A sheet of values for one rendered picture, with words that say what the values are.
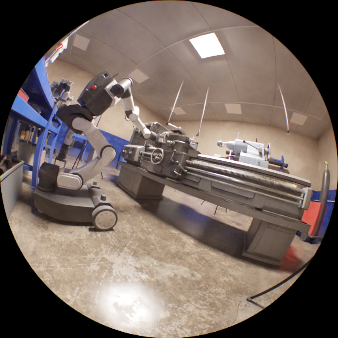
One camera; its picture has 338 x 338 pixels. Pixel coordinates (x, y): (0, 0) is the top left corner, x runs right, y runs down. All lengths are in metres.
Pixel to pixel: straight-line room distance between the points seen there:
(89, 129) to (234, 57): 3.09
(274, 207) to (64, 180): 1.71
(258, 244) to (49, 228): 1.61
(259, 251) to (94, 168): 1.60
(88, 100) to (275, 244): 1.91
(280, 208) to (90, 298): 1.41
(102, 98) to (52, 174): 0.65
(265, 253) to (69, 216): 1.62
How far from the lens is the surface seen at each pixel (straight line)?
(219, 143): 1.50
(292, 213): 1.30
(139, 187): 1.78
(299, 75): 3.62
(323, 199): 3.00
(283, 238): 1.29
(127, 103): 0.91
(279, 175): 1.21
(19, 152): 1.87
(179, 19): 2.99
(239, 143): 1.42
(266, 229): 1.19
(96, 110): 0.92
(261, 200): 1.17
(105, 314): 0.58
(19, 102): 0.66
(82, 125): 0.89
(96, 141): 0.93
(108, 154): 0.91
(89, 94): 0.91
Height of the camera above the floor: 0.56
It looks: 1 degrees up
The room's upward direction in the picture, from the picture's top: 17 degrees clockwise
